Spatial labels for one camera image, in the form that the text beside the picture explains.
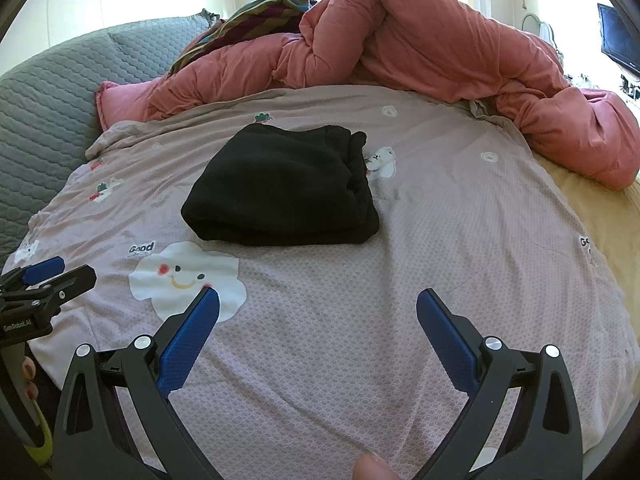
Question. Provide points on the grey quilted cover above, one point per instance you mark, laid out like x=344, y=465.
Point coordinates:
x=50, y=95

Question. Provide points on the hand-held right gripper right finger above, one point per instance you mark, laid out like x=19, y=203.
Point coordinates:
x=447, y=345

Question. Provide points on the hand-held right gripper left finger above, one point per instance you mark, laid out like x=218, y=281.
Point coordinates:
x=190, y=345

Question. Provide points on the pink printed blanket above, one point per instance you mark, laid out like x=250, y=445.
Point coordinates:
x=350, y=310

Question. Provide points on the striped cloth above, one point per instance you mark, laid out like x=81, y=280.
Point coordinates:
x=265, y=15

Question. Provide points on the person's right hand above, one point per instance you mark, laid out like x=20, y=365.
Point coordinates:
x=372, y=467

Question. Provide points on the person's left hand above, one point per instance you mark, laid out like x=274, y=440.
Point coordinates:
x=30, y=380

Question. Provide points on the pink duvet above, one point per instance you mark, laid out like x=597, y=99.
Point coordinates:
x=425, y=45

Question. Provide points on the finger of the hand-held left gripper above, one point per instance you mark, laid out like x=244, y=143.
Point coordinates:
x=45, y=267
x=70, y=282

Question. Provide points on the black sweater with orange cuffs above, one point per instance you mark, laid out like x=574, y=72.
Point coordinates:
x=280, y=195

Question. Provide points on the black monitor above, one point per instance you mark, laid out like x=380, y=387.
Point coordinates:
x=620, y=40

